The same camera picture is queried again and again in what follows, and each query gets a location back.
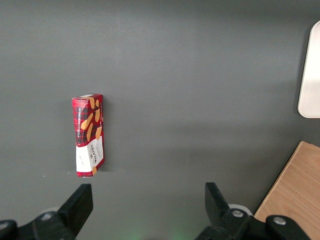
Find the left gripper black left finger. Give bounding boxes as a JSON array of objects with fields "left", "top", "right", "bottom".
[{"left": 0, "top": 183, "right": 94, "bottom": 240}]

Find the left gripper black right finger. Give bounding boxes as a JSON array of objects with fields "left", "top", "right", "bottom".
[{"left": 197, "top": 181, "right": 312, "bottom": 240}]

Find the wooden drawer cabinet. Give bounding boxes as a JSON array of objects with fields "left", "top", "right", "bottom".
[{"left": 253, "top": 140, "right": 320, "bottom": 240}]

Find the red shortbread biscuit box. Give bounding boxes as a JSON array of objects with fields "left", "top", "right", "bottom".
[{"left": 71, "top": 93, "right": 105, "bottom": 178}]

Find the beige plastic tray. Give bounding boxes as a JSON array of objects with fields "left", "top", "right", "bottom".
[{"left": 297, "top": 20, "right": 320, "bottom": 119}]

